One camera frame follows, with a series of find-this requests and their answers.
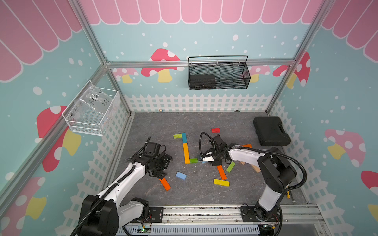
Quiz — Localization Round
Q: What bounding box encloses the orange long block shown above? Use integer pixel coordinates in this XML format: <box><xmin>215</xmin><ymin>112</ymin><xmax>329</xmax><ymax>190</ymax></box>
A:
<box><xmin>159</xmin><ymin>178</ymin><xmax>171</xmax><ymax>191</ymax></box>

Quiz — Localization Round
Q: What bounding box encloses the light blue short block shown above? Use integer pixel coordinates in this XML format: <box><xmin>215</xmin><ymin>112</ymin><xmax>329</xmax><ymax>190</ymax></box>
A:
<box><xmin>176</xmin><ymin>172</ymin><xmax>187</xmax><ymax>180</ymax></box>

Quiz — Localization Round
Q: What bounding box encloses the yellow-orange long block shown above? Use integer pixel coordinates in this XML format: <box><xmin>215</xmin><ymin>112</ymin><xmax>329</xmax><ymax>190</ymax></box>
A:
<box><xmin>183</xmin><ymin>143</ymin><xmax>190</xmax><ymax>159</ymax></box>

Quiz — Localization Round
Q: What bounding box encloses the lime green short block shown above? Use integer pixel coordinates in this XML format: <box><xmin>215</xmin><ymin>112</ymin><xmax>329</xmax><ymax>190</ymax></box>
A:
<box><xmin>173</xmin><ymin>134</ymin><xmax>182</xmax><ymax>139</ymax></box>

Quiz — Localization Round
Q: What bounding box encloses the teal long block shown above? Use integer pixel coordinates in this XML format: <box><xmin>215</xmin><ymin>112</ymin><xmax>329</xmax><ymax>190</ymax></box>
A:
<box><xmin>181</xmin><ymin>133</ymin><xmax>188</xmax><ymax>143</ymax></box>

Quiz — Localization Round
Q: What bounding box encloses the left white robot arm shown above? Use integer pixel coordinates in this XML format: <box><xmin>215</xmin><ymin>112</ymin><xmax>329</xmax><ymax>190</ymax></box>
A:
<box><xmin>71</xmin><ymin>140</ymin><xmax>173</xmax><ymax>236</ymax></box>

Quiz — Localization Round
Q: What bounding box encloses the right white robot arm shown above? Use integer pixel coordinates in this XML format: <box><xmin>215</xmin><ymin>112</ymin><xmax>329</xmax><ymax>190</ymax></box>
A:
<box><xmin>199</xmin><ymin>132</ymin><xmax>308</xmax><ymax>222</ymax></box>

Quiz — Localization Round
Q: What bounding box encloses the orange block middle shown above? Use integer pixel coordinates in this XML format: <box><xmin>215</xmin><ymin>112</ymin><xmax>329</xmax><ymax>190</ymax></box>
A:
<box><xmin>217</xmin><ymin>165</ymin><xmax>227</xmax><ymax>181</ymax></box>

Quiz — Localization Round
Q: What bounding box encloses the lime green block right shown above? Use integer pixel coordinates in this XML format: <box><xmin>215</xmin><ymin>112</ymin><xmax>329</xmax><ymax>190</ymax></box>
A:
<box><xmin>226</xmin><ymin>161</ymin><xmax>236</xmax><ymax>173</ymax></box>

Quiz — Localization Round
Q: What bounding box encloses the yellow long block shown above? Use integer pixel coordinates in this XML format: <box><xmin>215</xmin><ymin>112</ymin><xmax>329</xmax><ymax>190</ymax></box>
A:
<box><xmin>214</xmin><ymin>179</ymin><xmax>230</xmax><ymax>187</ymax></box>

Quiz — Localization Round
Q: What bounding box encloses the tan wooden long block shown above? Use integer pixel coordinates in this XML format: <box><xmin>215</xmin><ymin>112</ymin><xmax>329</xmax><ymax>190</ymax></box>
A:
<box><xmin>251</xmin><ymin>164</ymin><xmax>261</xmax><ymax>173</ymax></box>

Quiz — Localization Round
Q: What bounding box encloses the black plastic tool case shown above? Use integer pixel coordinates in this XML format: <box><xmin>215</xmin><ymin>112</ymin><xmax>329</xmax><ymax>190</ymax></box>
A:
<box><xmin>253</xmin><ymin>117</ymin><xmax>291</xmax><ymax>146</ymax></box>

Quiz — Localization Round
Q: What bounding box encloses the green circuit board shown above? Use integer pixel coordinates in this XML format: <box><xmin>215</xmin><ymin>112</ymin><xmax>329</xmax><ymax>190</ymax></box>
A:
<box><xmin>137</xmin><ymin>226</ymin><xmax>151</xmax><ymax>234</ymax></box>

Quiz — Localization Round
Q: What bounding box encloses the black box in basket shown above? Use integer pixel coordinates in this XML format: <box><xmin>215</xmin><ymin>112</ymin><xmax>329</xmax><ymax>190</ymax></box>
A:
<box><xmin>189</xmin><ymin>74</ymin><xmax>216</xmax><ymax>90</ymax></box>

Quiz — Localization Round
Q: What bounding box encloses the plastic bag in basket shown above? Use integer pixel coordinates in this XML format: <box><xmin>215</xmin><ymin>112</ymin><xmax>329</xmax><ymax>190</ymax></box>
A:
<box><xmin>69</xmin><ymin>85</ymin><xmax>120</xmax><ymax>131</ymax></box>

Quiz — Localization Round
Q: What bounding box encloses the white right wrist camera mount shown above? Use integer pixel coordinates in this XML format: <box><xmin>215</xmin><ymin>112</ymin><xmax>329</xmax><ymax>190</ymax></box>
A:
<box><xmin>197</xmin><ymin>152</ymin><xmax>213</xmax><ymax>162</ymax></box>

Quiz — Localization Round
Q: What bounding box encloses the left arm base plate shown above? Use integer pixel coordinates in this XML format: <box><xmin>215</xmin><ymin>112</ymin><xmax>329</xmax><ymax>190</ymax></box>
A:
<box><xmin>137</xmin><ymin>207</ymin><xmax>164</xmax><ymax>223</ymax></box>

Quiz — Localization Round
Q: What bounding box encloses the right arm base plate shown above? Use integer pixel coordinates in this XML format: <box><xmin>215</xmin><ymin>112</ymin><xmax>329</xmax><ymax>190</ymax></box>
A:
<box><xmin>240</xmin><ymin>205</ymin><xmax>281</xmax><ymax>224</ymax></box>

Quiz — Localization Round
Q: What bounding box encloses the clear wire wall basket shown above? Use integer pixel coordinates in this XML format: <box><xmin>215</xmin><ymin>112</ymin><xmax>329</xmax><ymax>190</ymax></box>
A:
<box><xmin>62</xmin><ymin>81</ymin><xmax>121</xmax><ymax>136</ymax></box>

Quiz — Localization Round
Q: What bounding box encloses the black wire mesh basket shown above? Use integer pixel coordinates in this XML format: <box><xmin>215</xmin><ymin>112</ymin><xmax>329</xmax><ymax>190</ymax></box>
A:
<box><xmin>188</xmin><ymin>55</ymin><xmax>251</xmax><ymax>89</ymax></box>

